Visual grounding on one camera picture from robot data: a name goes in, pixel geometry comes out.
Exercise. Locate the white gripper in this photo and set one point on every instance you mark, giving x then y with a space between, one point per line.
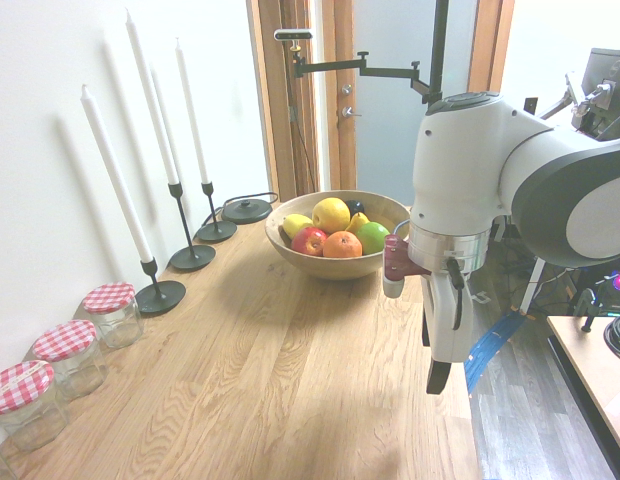
450 325

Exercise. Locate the large round yellow fruit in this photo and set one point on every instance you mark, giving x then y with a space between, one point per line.
331 215

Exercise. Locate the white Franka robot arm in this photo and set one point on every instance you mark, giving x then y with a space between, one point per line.
465 165

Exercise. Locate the small yellow pear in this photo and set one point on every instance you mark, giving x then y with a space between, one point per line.
359 223

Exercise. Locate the wooden fruit bowl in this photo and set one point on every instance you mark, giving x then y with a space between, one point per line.
335 267

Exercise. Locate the green apple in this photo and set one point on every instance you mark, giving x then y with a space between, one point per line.
375 237

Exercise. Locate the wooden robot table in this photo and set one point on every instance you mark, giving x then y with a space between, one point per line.
597 380

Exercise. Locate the orange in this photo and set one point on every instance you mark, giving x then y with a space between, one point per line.
342 246

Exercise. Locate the black table clamp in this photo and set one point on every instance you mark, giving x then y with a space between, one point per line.
589 312

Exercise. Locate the red apple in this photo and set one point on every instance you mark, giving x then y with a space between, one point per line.
309 241

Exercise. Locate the yellow lemon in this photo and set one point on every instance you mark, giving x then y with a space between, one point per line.
295 225

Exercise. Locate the black round disc base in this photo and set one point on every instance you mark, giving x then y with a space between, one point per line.
247 210

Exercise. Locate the black candle holder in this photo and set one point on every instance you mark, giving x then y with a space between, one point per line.
160 297
192 259
217 231

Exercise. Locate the silver door lock knob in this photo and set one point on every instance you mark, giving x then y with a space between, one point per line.
346 89

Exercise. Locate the glass jar red checked lid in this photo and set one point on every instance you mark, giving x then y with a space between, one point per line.
25 405
70 355
112 315

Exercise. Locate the black vertical pole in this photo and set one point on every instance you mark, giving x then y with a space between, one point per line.
439 45

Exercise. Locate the black computer monitor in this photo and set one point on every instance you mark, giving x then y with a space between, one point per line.
607 65

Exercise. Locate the white taper candle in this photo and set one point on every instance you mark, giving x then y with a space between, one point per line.
117 175
192 115
152 100

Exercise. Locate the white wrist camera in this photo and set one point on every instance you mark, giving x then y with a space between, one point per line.
392 289

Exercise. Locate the maroon wrist camera mount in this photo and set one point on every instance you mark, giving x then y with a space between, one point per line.
397 257

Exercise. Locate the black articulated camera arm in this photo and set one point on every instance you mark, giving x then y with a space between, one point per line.
385 71

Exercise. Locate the wooden door frame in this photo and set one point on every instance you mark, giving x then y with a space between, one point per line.
277 100

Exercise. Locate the grey stereo camera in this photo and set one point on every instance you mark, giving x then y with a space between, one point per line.
293 35

